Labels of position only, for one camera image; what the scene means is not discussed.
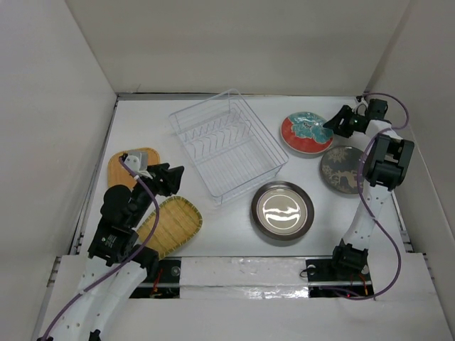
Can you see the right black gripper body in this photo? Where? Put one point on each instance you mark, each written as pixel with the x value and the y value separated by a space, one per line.
pixel 352 121

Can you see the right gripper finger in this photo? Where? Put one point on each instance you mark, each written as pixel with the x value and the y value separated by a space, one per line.
pixel 345 131
pixel 336 121

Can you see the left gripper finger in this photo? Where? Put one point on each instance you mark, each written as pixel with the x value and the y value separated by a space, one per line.
pixel 167 187
pixel 172 176

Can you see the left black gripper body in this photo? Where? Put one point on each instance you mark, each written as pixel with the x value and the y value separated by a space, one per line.
pixel 153 182

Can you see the red and teal floral plate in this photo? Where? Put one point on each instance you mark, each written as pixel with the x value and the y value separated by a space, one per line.
pixel 304 132

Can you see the green rimmed woven bamboo tray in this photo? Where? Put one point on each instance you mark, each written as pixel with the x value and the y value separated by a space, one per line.
pixel 179 222

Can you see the dark gold patterned plate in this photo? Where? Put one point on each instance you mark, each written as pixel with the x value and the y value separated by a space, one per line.
pixel 339 168

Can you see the orange woven bamboo tray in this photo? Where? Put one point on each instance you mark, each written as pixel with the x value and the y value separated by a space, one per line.
pixel 117 175

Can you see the brown rimmed beige plate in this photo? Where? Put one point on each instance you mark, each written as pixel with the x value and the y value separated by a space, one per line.
pixel 282 211

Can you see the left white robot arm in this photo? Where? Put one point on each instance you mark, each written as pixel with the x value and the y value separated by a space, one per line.
pixel 116 264

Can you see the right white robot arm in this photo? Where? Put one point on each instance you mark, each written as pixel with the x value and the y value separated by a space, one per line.
pixel 383 167

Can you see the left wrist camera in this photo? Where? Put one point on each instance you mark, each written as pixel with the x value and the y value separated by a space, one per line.
pixel 135 162

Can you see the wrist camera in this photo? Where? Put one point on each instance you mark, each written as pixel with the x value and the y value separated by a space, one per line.
pixel 373 109
pixel 135 162

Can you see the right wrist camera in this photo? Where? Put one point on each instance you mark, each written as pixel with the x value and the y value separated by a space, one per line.
pixel 373 109

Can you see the white wire dish rack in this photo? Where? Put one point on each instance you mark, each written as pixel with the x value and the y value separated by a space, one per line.
pixel 228 144

